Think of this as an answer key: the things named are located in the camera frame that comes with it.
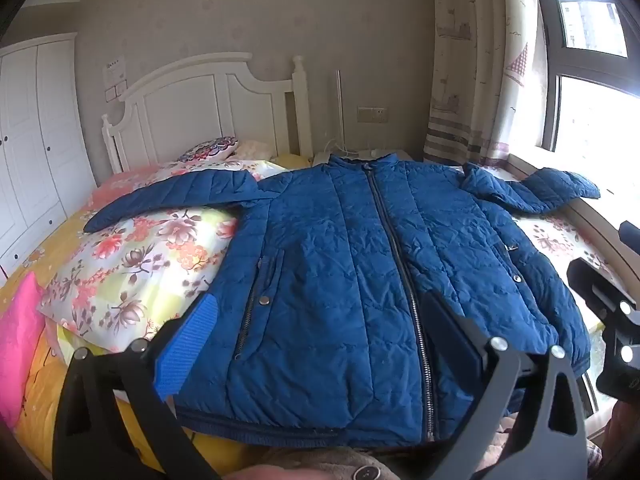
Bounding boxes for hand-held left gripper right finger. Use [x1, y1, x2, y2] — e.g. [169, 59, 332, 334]
[421, 291, 589, 480]

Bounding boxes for wall power socket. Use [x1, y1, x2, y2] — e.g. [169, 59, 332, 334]
[356, 105, 389, 124]

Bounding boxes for white bed headboard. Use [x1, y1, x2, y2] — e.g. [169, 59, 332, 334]
[101, 52, 314, 176]

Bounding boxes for patterned curtain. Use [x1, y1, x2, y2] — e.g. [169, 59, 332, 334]
[422, 0, 547, 169]

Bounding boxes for dark framed window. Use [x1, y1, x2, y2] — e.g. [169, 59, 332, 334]
[532, 0, 640, 202]

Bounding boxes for white lamp pole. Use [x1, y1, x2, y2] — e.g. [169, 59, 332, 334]
[333, 70, 346, 154]

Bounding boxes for pink cloth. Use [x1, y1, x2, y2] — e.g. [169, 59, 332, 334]
[0, 271, 49, 431]

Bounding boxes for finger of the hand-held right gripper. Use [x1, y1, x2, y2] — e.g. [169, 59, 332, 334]
[618, 220, 640, 257]
[566, 258, 640, 322]

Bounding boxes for pale pink pillow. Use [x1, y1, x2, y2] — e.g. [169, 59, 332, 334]
[235, 140, 275, 162]

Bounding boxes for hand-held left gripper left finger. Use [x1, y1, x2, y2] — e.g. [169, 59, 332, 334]
[52, 291, 222, 480]

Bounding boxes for yellow bed sheet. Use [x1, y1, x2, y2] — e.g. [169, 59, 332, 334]
[0, 152, 311, 480]

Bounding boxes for colourful patterned pillow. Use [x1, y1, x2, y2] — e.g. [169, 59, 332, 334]
[177, 134, 239, 163]

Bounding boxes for blue quilted jacket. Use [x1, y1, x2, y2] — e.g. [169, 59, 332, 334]
[82, 154, 601, 449]

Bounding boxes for white wardrobe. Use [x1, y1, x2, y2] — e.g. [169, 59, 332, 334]
[0, 32, 99, 281]

